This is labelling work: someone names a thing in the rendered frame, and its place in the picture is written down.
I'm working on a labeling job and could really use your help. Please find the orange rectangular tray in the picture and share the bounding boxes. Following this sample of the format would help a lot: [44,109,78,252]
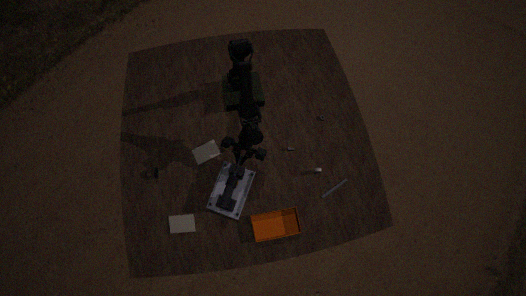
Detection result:
[250,207,301,242]

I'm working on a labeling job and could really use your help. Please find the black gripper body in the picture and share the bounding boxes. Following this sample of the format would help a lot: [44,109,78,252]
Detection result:
[221,131,267,161]

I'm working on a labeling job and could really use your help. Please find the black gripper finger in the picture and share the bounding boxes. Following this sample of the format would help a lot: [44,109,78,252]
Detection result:
[240,152,252,166]
[231,149,241,164]

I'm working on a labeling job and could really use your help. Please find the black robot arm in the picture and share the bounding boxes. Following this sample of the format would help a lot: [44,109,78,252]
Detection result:
[227,38,263,146]

